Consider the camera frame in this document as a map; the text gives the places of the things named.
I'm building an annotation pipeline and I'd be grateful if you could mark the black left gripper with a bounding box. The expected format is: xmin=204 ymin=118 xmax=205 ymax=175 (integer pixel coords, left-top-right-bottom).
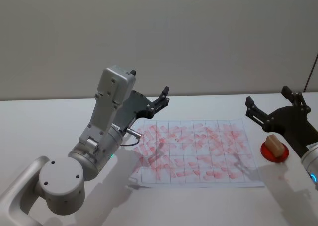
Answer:
xmin=113 ymin=69 xmax=171 ymax=130

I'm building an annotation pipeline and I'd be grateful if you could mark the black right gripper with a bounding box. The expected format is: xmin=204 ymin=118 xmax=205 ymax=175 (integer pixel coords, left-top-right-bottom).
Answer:
xmin=245 ymin=85 xmax=318 ymax=158

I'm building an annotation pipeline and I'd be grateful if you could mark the beige block stamp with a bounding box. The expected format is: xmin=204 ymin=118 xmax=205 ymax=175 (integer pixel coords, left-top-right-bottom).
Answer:
xmin=264 ymin=134 xmax=285 ymax=158

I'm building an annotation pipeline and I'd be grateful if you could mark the round red dish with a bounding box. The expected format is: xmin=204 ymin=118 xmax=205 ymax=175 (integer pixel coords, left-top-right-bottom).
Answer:
xmin=260 ymin=139 xmax=290 ymax=163

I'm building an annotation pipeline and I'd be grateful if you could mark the gridded paper with red marks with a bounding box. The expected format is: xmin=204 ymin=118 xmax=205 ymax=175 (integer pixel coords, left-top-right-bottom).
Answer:
xmin=128 ymin=118 xmax=265 ymax=188

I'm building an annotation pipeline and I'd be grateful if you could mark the thin cable with silver plug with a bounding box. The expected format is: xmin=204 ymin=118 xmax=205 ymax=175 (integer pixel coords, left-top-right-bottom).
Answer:
xmin=121 ymin=127 xmax=144 ymax=148

